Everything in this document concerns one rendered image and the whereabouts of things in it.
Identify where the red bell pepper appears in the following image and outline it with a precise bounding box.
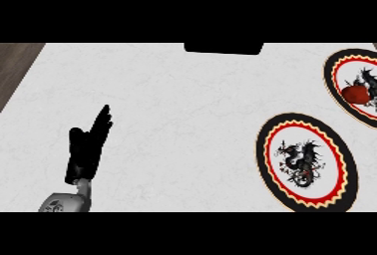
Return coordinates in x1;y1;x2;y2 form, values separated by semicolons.
340;85;373;106

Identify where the black flat appliance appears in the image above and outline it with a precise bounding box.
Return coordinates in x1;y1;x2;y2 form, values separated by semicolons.
184;43;265;56

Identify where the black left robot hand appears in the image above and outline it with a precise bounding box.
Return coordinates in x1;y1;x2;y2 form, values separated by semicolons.
64;104;116;186

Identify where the black-rimmed dragon plate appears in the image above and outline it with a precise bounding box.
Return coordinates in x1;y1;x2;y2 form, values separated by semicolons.
323;48;377;128
255;112;360;213

